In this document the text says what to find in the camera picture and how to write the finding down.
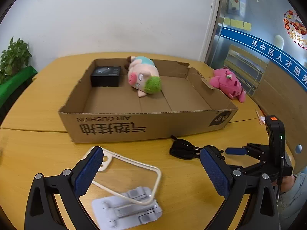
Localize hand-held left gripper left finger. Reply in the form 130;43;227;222
26;146;104;230

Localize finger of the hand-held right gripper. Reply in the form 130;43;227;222
209;145;226;160
225;147;247;155

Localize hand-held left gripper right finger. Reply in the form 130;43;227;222
200;147;281;230

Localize clear phone case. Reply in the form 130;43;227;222
80;146;162;205

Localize black sunglasses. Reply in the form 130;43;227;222
169;135;211;160

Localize white phone stand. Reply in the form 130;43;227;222
92;186;163;228

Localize brown cardboard box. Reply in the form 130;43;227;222
58;58;239;143

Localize person's right forearm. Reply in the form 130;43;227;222
276;173;305;230

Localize yellow wooden desktop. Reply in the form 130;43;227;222
0;52;298;230

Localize small wooden stick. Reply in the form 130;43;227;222
255;110;266;125

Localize pink bear plush toy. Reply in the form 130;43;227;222
209;68;246;103

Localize black rectangular box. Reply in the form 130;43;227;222
90;66;121;87

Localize blue banner strip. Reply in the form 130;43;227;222
219;25;307;90

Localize pink pig plush toy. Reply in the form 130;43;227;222
124;56;162;98

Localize red festive window sticker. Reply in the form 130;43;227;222
283;10;307;50

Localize green potted plant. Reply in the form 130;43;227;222
0;37;33;85

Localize cartoon pig poster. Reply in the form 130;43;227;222
227;0;248;18

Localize grey metal door frame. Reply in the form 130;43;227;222
199;0;223;63

